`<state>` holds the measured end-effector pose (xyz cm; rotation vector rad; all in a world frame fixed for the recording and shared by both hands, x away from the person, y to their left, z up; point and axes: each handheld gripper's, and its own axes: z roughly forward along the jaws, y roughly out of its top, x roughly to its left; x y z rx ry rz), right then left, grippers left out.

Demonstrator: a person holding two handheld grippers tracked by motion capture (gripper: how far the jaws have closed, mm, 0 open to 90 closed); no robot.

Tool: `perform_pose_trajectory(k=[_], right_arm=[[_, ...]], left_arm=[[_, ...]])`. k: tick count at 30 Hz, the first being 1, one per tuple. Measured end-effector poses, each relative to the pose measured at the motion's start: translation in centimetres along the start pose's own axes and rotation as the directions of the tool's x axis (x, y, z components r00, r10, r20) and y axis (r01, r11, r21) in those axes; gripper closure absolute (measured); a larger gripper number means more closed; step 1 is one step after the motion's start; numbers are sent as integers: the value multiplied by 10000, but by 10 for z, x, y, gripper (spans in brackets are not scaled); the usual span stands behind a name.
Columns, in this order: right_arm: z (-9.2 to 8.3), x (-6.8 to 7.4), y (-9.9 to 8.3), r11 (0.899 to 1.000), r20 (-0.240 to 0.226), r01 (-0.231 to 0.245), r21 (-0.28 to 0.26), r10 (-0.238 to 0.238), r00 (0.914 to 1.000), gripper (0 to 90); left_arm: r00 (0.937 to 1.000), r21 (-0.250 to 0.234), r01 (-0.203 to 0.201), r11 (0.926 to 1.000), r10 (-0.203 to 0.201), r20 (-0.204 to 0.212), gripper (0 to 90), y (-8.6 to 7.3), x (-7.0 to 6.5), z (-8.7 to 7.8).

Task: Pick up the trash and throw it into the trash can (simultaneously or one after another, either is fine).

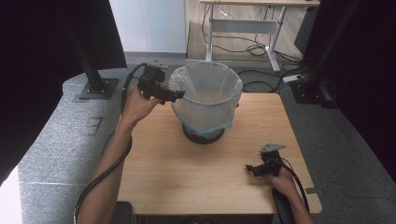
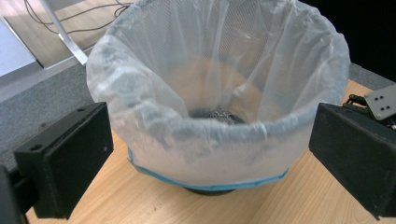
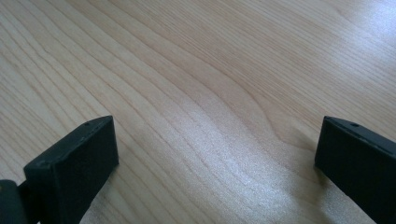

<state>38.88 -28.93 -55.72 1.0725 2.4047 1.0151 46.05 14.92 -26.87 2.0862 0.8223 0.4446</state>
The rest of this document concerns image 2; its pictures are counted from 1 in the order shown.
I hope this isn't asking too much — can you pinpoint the black cable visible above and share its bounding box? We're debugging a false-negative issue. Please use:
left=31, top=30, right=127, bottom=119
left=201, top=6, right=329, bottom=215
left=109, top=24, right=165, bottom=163
left=23, top=0, right=134, bottom=26
left=65, top=5, right=130, bottom=35

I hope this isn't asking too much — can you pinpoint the bin with white plastic liner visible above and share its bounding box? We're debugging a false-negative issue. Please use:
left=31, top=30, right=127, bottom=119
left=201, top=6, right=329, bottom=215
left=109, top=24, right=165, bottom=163
left=86, top=0, right=351, bottom=191

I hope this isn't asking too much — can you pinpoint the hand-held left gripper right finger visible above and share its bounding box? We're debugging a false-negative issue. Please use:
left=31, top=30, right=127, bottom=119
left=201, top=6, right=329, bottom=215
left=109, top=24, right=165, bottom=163
left=308, top=102, right=396, bottom=220

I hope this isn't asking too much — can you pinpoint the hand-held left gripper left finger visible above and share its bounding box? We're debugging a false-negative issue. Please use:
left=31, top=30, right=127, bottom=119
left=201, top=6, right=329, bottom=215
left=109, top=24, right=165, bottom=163
left=13, top=102, right=115, bottom=220

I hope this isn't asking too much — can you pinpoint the metal stand leg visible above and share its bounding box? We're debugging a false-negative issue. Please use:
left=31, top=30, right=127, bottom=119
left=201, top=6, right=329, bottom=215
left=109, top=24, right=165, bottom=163
left=39, top=0, right=89, bottom=66

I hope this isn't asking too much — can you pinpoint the white board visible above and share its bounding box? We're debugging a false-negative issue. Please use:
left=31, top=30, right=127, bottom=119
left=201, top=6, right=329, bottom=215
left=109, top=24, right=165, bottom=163
left=0, top=18, right=37, bottom=77

